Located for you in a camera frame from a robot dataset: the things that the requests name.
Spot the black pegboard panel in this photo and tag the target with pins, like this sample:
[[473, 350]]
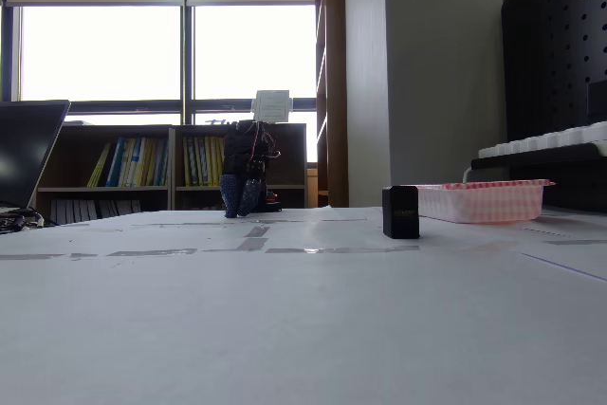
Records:
[[550, 59]]

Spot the dark window frame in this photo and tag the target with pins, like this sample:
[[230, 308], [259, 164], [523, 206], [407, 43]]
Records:
[[186, 68]]

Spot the blue book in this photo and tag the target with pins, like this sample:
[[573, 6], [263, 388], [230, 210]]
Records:
[[115, 163]]

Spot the white paper sign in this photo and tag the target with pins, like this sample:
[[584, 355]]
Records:
[[272, 105]]

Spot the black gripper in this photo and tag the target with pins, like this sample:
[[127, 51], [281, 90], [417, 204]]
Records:
[[240, 176]]

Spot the tall wooden shelf unit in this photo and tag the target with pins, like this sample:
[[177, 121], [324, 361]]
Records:
[[334, 92]]

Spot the white power strip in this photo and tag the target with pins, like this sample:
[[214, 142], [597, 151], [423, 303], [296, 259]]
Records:
[[545, 141]]

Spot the dark laptop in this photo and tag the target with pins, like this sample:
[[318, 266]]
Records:
[[26, 149]]

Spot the low wooden bookcase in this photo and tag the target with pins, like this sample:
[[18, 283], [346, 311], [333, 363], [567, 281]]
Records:
[[289, 158], [71, 158]]

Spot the leaning yellow book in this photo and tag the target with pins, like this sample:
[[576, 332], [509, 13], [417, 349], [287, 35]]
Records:
[[98, 168]]

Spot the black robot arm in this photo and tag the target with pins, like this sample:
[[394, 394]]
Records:
[[271, 208]]

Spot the pink checked plastic tray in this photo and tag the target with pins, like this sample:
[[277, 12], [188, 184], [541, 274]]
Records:
[[483, 201]]

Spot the small black box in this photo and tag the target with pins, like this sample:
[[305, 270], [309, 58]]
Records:
[[400, 213]]

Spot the clear adhesive tape strip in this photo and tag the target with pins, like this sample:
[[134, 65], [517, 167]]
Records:
[[303, 251], [253, 238]]

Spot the dark grey box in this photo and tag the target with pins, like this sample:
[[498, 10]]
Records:
[[597, 101]]

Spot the black desk shelf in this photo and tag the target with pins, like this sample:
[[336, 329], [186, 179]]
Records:
[[569, 182]]

